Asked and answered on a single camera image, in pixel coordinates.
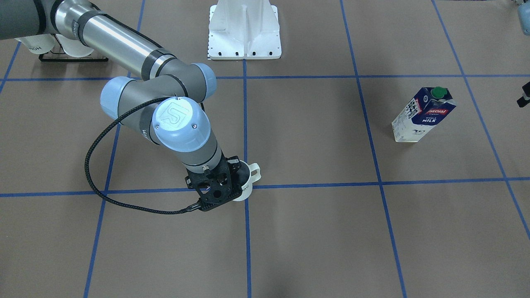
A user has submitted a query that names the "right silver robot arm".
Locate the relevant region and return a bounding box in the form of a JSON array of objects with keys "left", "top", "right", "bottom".
[{"left": 1, "top": 0, "right": 255, "bottom": 215}]

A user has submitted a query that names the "blue white milk carton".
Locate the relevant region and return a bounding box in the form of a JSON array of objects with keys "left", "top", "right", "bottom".
[{"left": 391, "top": 87, "right": 457, "bottom": 143}]

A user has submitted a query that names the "white mug grey interior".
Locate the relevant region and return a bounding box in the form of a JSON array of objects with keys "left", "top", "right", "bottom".
[{"left": 233, "top": 161, "right": 261, "bottom": 202}]

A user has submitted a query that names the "black wire mug rack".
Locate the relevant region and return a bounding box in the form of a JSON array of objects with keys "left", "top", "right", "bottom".
[{"left": 38, "top": 42, "right": 108, "bottom": 62}]

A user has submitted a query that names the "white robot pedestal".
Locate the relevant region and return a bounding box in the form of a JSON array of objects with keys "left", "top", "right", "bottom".
[{"left": 207, "top": 0, "right": 282, "bottom": 60}]

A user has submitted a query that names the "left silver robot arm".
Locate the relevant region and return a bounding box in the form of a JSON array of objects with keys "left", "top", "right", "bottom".
[{"left": 514, "top": 0, "right": 530, "bottom": 108}]

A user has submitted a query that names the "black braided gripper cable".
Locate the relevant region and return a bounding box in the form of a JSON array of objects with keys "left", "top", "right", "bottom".
[{"left": 84, "top": 97, "right": 202, "bottom": 215}]

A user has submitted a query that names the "white mug upper rack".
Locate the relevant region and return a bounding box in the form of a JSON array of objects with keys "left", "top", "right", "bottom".
[{"left": 55, "top": 34, "right": 94, "bottom": 58}]

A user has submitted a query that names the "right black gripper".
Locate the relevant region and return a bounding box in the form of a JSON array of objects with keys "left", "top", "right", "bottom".
[{"left": 185, "top": 155, "right": 242, "bottom": 211}]

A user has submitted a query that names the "white mug rack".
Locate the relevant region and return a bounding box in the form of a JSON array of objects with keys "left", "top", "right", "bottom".
[
  {"left": 55, "top": 34, "right": 94, "bottom": 58},
  {"left": 15, "top": 34, "right": 56, "bottom": 55}
]

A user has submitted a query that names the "white mug lower rack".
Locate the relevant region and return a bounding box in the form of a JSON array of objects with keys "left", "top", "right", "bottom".
[{"left": 15, "top": 34, "right": 56, "bottom": 55}]

